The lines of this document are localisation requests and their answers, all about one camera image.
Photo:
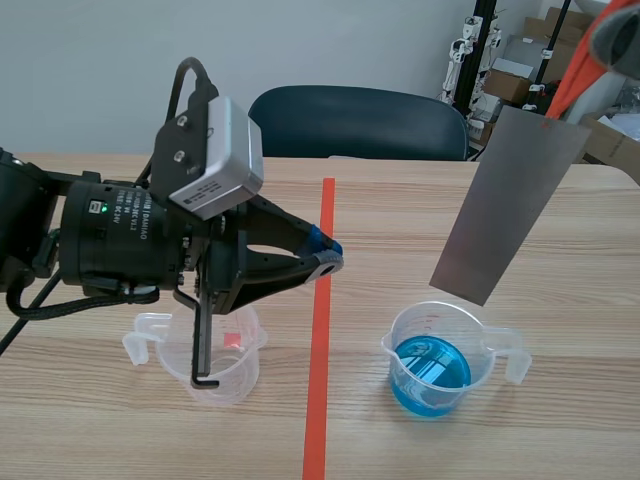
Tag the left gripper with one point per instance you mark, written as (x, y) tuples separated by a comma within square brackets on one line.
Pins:
[(200, 255)]

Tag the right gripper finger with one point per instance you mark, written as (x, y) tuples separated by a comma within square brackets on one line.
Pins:
[(617, 35)]

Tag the grey metal plate orange strip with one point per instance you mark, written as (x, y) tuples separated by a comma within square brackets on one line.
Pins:
[(510, 210)]

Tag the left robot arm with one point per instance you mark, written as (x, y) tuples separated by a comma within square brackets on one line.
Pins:
[(107, 235)]

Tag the brown cardboard box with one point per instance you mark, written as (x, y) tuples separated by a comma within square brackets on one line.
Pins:
[(507, 82), (575, 30), (612, 145)]

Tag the empty clear plastic beaker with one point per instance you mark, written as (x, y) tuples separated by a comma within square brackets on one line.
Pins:
[(225, 370)]

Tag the dark blue chair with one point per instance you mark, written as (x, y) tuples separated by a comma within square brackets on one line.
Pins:
[(350, 120)]

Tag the clear beaker with blue liquid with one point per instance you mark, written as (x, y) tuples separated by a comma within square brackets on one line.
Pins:
[(430, 370)]

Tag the black metal rail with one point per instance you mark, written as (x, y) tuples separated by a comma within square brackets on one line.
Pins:
[(552, 40), (472, 45)]

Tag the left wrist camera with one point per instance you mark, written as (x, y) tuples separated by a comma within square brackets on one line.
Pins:
[(225, 160)]

